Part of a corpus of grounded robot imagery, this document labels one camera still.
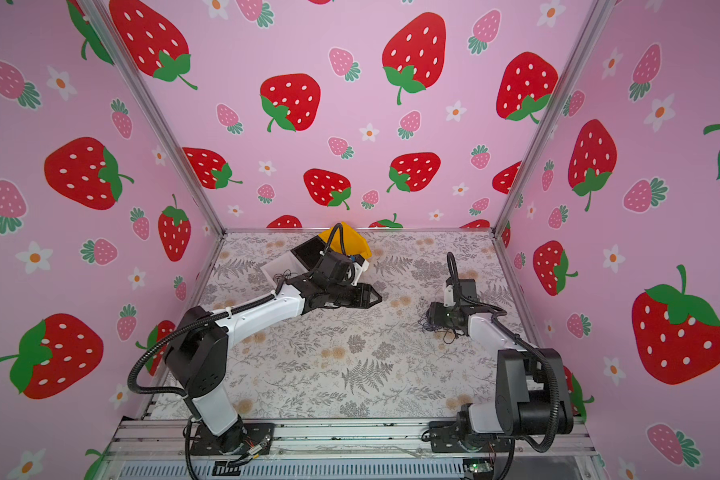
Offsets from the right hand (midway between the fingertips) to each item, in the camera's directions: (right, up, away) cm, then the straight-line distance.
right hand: (435, 312), depth 92 cm
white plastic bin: (-52, +14, +12) cm, 55 cm away
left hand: (-18, +6, -9) cm, 21 cm away
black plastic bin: (-43, +19, +15) cm, 50 cm away
